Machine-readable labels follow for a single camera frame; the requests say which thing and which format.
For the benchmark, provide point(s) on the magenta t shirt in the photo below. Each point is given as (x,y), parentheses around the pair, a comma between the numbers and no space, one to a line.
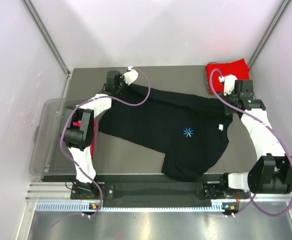
(84,136)

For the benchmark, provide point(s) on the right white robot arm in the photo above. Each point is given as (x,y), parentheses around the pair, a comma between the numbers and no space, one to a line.
(271,174)

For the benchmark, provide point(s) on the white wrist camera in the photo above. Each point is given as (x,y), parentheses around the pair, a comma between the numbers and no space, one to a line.
(130,75)
(228,82)

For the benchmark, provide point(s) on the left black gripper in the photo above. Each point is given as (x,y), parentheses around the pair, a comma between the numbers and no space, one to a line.
(121,78)

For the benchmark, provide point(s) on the folded red t shirt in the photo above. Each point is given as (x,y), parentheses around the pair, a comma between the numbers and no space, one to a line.
(239,68)

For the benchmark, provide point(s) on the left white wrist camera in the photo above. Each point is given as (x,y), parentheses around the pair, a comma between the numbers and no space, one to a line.
(130,75)

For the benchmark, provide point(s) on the clear plastic bin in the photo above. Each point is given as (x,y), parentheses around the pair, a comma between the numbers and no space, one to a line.
(47,158)

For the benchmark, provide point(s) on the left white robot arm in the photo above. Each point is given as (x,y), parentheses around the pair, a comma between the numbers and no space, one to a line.
(83,186)

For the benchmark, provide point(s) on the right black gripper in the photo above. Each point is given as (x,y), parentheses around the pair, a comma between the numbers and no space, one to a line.
(228,111)

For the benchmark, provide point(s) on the black t shirt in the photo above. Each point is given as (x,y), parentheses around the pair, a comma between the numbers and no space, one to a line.
(190,130)

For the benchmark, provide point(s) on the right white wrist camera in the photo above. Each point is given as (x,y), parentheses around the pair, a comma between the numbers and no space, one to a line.
(228,82)

